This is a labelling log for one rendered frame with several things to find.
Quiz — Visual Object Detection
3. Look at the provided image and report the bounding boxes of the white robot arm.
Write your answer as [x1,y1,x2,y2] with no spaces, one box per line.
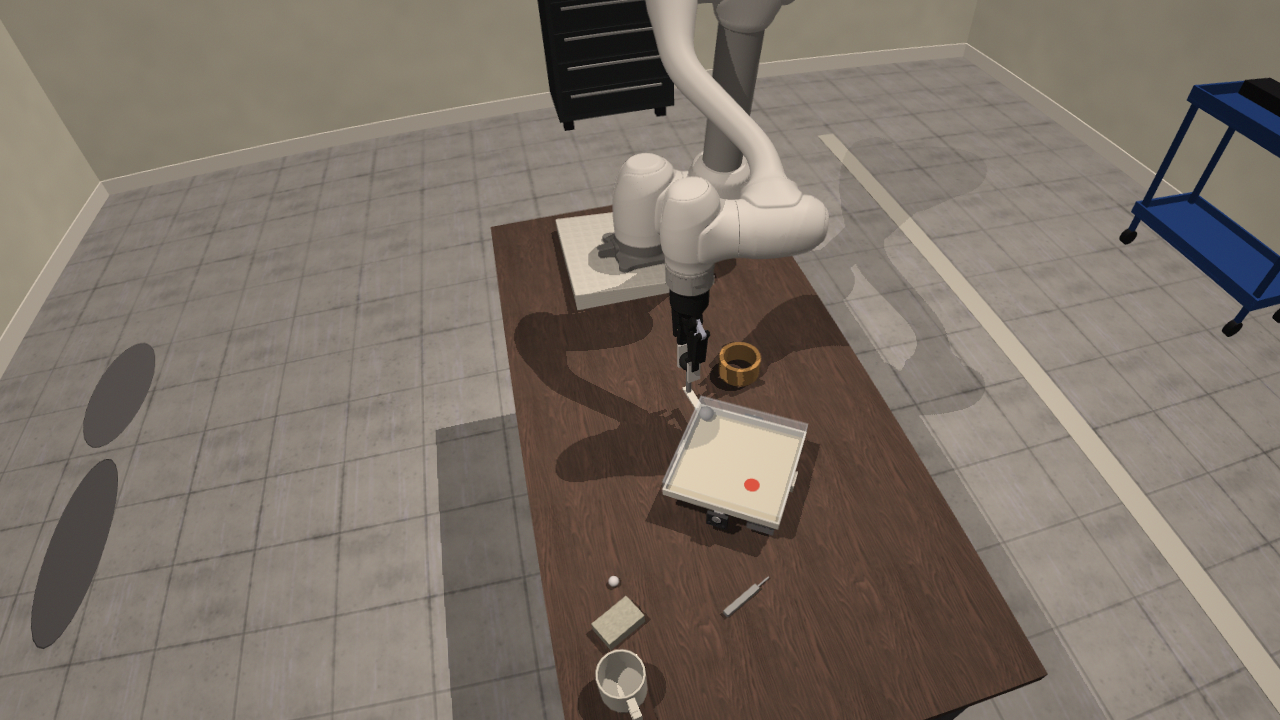
[596,0,829,296]

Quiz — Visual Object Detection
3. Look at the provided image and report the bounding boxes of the white mug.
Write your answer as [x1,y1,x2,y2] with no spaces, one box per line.
[595,650,646,720]

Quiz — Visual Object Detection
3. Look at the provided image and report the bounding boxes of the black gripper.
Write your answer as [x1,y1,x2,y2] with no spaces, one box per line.
[669,290,710,383]

